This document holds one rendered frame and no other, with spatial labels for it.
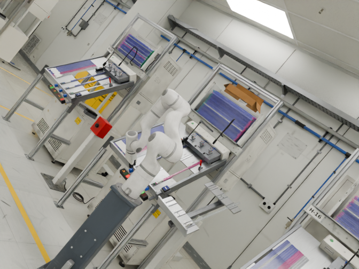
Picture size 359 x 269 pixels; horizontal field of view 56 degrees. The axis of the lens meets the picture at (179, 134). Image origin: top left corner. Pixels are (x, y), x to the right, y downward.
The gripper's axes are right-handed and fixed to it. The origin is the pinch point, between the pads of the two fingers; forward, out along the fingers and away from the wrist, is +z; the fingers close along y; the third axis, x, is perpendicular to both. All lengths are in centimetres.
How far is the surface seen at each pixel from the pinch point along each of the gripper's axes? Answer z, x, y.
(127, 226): 59, -9, 10
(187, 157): 5.5, 47.1, 11.5
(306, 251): 8, 59, 123
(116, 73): -1, 61, -129
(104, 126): 12, 13, -68
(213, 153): 0, 65, 24
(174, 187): 6.1, 18.2, 31.9
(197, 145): -1, 59, 10
